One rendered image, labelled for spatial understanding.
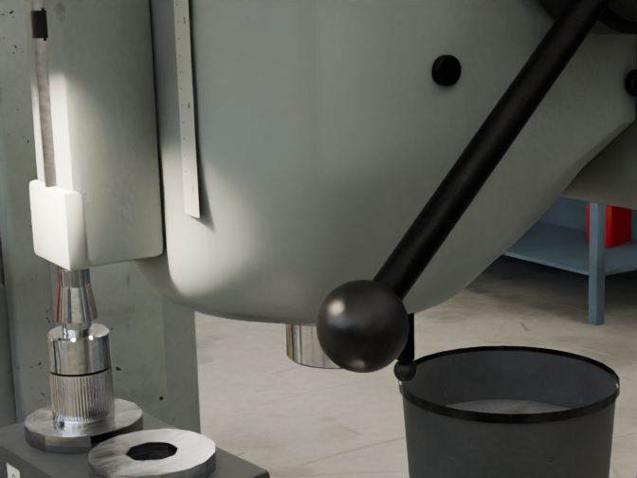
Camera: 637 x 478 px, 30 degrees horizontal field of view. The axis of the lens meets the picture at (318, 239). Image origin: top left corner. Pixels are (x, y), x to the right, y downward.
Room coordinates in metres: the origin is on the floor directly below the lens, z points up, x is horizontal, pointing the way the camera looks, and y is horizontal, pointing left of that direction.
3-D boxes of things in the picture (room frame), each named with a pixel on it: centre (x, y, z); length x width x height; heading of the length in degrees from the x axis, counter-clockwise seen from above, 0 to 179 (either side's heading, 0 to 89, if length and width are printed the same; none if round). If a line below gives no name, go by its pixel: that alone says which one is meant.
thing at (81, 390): (0.87, 0.18, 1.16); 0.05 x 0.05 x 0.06
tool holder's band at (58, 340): (0.87, 0.18, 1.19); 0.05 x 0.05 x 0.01
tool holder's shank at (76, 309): (0.87, 0.18, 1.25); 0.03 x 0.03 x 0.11
